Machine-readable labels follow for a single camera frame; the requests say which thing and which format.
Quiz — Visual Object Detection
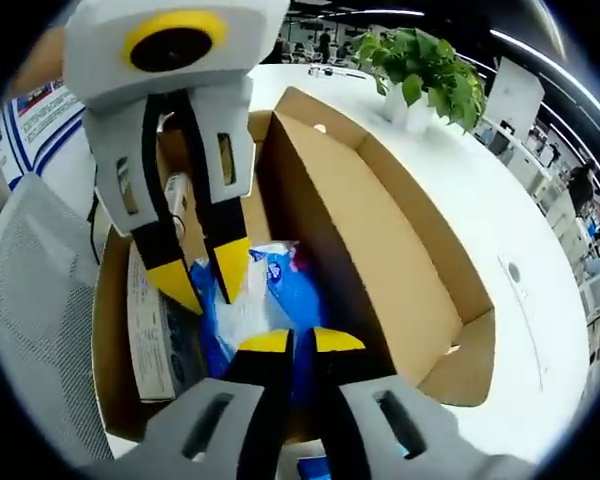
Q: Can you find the potted green plant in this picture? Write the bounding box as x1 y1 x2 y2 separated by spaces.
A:
352 27 486 134

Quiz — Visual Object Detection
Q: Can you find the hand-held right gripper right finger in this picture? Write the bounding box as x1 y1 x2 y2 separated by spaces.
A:
295 327 536 480

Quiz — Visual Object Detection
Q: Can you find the grey mesh office chair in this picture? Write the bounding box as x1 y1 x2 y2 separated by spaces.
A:
0 172 116 466

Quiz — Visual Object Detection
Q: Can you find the brown cardboard shoe box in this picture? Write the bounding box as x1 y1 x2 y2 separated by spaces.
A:
92 85 496 451

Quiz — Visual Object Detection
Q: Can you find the blue bordered printed board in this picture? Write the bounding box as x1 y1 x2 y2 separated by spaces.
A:
0 82 89 191

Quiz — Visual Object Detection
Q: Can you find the white spray bottle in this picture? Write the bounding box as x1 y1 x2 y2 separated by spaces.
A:
162 171 194 246

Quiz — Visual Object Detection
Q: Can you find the blue soft tissue pack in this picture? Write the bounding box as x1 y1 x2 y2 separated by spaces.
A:
189 239 331 381

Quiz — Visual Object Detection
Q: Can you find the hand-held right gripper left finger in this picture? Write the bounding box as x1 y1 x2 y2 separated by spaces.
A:
77 328 295 480

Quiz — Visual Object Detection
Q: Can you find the white table cable cover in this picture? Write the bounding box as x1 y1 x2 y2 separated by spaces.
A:
497 254 551 391

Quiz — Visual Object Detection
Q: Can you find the small white blue box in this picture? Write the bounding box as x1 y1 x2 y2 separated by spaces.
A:
126 242 204 404

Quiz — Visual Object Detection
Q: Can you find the small silver tool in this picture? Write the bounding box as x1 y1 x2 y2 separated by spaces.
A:
307 64 369 81

